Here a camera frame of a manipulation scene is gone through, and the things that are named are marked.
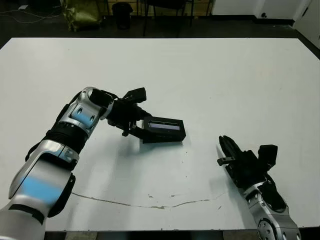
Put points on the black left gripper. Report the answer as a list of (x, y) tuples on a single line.
[(125, 115)]

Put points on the white paper sheet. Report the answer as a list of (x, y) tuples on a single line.
[(23, 7)]

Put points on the black trash bin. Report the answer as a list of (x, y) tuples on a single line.
[(122, 16)]

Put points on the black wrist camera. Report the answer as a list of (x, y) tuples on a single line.
[(136, 93), (268, 153)]

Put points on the black office chair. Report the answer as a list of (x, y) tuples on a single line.
[(165, 3)]

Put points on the black box lid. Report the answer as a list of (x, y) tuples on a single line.
[(165, 133)]

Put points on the black box white inside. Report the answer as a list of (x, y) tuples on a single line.
[(150, 141)]

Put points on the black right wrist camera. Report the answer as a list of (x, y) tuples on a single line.
[(268, 153)]

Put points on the yellow-green bag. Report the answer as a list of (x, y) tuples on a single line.
[(82, 16)]

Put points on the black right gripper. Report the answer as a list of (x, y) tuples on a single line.
[(246, 170)]

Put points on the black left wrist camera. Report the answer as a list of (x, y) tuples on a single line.
[(136, 93)]

